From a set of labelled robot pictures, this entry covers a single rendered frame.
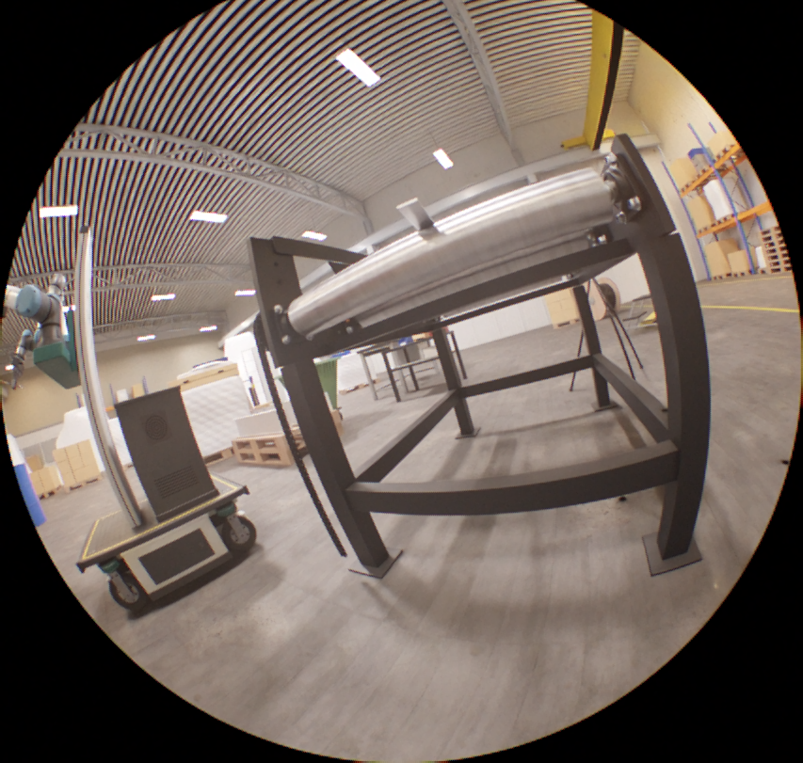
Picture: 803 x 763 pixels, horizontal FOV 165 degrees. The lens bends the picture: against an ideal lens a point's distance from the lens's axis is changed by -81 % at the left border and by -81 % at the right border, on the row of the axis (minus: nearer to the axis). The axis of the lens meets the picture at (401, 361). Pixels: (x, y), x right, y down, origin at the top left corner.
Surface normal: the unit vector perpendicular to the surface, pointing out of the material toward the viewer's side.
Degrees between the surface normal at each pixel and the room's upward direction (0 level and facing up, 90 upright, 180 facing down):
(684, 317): 90
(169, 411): 90
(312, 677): 0
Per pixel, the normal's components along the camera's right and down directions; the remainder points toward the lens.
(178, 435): 0.79, -0.22
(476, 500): -0.46, 0.18
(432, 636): -0.30, -0.95
